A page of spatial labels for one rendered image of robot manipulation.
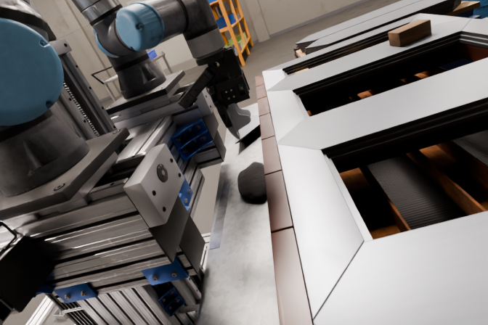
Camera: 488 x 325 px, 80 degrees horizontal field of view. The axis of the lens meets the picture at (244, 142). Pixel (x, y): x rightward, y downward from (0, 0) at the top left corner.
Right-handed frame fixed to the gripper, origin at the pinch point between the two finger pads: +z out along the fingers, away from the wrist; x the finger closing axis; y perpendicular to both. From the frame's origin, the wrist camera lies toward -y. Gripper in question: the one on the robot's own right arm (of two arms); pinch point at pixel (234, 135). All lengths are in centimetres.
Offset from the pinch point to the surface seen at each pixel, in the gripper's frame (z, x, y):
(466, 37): 7, 31, 73
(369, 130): 5.5, -8.0, 29.0
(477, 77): 6, 0, 56
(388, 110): 5.5, -2.1, 35.6
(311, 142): 5.5, -5.5, 16.9
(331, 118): 5.5, 3.2, 23.8
